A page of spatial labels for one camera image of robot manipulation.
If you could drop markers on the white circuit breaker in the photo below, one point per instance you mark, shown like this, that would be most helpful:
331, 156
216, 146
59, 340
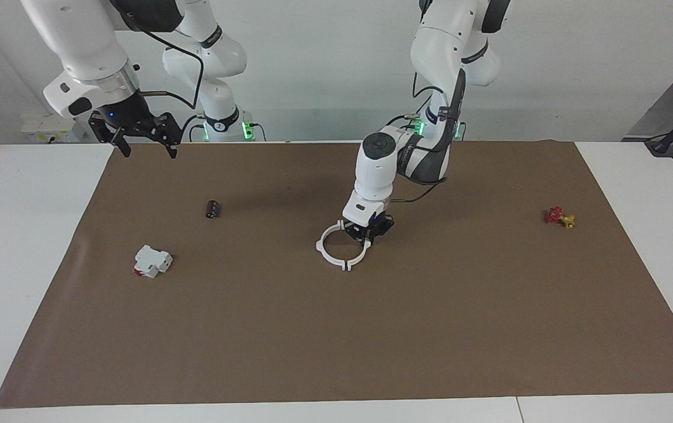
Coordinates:
151, 260

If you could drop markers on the white power strip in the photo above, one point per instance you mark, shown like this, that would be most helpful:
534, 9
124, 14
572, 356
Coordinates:
48, 126

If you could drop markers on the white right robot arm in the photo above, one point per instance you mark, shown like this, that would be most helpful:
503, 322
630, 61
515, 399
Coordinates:
86, 41

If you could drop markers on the black cylindrical capacitor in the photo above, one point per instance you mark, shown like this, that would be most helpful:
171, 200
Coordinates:
213, 210

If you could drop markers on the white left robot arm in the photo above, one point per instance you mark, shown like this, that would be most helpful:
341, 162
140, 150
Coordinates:
374, 170

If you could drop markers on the red and yellow valve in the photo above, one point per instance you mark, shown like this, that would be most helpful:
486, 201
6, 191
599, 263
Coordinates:
555, 215

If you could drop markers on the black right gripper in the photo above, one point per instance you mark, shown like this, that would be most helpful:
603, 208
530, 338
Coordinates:
130, 114

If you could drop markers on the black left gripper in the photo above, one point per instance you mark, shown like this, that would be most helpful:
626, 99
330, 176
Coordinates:
378, 226

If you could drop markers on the brown paper table mat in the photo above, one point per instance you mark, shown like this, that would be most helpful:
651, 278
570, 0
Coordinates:
336, 341

